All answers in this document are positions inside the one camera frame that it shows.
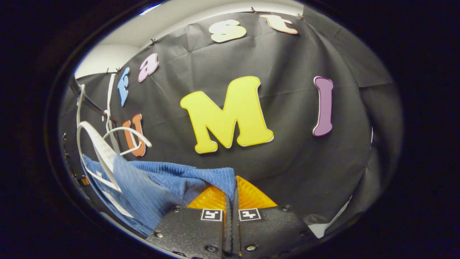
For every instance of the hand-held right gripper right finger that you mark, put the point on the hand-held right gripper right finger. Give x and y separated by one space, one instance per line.
273 226

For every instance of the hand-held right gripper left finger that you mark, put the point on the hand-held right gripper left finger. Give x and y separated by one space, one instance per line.
187 226

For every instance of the white clothes hanger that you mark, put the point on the white clothes hanger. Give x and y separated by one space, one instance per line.
102 149
138 136

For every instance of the black clothes rack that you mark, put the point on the black clothes rack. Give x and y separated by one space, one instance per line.
91 104

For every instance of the black backdrop cloth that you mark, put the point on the black backdrop cloth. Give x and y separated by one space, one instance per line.
287 172

